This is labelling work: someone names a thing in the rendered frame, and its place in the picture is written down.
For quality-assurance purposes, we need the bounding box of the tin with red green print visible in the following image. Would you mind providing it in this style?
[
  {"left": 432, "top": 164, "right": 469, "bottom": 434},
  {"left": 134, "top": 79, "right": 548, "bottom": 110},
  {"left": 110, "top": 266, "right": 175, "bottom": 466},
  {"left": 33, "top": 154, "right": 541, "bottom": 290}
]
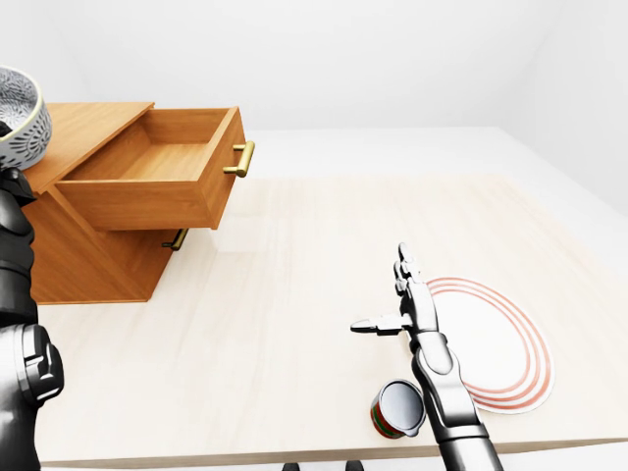
[{"left": 370, "top": 378, "right": 428, "bottom": 440}]

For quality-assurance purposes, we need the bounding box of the closed wooden drawer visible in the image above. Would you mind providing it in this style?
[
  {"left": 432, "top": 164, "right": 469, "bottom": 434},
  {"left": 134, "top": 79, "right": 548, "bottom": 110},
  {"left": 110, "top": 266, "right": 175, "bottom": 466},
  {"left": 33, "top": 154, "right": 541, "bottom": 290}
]
[{"left": 91, "top": 228, "right": 190, "bottom": 302}]

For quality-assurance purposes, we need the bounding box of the brass drawer handle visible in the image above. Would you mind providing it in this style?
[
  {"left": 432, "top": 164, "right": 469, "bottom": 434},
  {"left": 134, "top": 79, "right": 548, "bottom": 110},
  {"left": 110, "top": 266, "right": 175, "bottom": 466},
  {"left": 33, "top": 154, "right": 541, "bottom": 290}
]
[
  {"left": 222, "top": 140, "right": 256, "bottom": 180},
  {"left": 161, "top": 228, "right": 190, "bottom": 252}
]

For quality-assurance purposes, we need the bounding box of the wooden cabinet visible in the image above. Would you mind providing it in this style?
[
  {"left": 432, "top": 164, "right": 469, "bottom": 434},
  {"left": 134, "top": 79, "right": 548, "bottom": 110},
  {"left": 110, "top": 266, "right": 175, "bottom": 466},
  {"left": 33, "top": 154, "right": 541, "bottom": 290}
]
[{"left": 21, "top": 101, "right": 191, "bottom": 306}]

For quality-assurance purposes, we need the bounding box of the white plate with red rings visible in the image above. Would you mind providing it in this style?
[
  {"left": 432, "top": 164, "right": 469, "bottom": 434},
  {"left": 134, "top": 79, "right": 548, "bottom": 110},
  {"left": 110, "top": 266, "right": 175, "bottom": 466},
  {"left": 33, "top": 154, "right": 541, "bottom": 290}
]
[{"left": 423, "top": 277, "right": 556, "bottom": 416}]

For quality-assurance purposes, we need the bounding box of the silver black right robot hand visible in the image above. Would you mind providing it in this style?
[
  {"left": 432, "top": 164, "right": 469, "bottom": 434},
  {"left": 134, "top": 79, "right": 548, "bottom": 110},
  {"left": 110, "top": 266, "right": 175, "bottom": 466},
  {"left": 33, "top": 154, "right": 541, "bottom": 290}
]
[{"left": 349, "top": 241, "right": 463, "bottom": 393}]

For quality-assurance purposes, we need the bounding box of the black white patterned bowl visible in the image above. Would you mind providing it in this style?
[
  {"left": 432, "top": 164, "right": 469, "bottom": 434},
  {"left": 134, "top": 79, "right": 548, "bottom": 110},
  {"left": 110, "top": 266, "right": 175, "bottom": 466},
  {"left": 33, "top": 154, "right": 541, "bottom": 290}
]
[{"left": 0, "top": 66, "right": 54, "bottom": 172}]

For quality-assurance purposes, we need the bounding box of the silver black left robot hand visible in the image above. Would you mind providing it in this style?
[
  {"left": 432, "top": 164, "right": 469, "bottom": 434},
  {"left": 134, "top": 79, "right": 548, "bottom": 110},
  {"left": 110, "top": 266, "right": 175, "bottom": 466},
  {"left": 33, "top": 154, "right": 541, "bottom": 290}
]
[{"left": 0, "top": 120, "right": 38, "bottom": 207}]

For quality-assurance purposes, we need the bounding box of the open wooden drawer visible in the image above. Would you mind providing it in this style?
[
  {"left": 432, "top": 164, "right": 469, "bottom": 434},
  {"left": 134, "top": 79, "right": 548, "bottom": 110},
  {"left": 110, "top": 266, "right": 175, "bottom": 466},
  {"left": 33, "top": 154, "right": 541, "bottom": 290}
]
[{"left": 54, "top": 106, "right": 248, "bottom": 233}]

